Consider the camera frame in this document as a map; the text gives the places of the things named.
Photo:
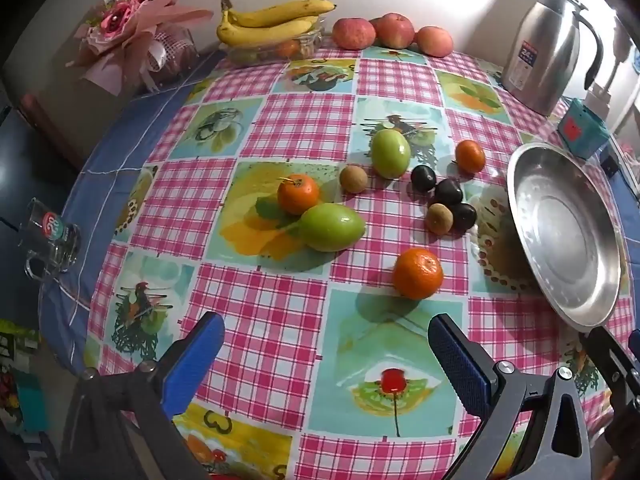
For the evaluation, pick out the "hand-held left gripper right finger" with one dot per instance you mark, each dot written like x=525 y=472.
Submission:
x=460 y=365

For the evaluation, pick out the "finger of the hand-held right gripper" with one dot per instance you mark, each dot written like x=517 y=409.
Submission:
x=635 y=342
x=607 y=352

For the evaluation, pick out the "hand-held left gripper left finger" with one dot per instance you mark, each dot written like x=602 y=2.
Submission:
x=195 y=360

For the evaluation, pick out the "stainless steel bowl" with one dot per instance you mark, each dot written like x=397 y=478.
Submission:
x=565 y=230

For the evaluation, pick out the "small brown round fruit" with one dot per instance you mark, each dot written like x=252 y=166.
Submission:
x=439 y=218
x=353 y=179

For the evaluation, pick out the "dark purple fruit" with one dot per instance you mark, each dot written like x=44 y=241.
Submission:
x=462 y=215
x=448 y=191
x=423 y=178

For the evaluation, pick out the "green oval fruit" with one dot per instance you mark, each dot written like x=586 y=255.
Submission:
x=390 y=152
x=332 y=227

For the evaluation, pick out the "orange tangerine with stem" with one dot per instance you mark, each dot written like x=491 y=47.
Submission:
x=470 y=156

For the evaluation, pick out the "green and teal packaging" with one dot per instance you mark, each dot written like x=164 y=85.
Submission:
x=25 y=395

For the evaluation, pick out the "black power adapter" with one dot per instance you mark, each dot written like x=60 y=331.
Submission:
x=610 y=165

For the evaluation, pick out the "clear glass mug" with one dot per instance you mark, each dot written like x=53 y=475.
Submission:
x=50 y=230

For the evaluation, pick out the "teal box with red label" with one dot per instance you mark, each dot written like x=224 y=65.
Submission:
x=582 y=130

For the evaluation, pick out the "blue tablecloth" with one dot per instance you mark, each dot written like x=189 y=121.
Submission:
x=125 y=125

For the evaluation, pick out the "white plug box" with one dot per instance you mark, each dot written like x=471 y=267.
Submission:
x=600 y=95

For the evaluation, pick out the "pink plaid fruit-print tablecloth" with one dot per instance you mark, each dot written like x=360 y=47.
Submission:
x=300 y=125

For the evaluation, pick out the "stainless steel thermos jug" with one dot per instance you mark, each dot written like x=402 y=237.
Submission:
x=545 y=50

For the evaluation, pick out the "clear plastic fruit container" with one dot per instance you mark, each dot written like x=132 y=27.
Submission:
x=260 y=55

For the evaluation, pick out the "small orange fruit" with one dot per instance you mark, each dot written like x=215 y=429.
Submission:
x=288 y=49

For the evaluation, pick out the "red apple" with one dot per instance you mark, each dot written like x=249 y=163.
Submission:
x=395 y=30
x=352 y=34
x=434 y=41

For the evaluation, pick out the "yellow banana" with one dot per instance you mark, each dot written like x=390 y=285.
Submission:
x=280 y=12
x=265 y=32

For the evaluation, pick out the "pink flower bouquet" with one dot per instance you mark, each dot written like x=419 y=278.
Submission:
x=125 y=20

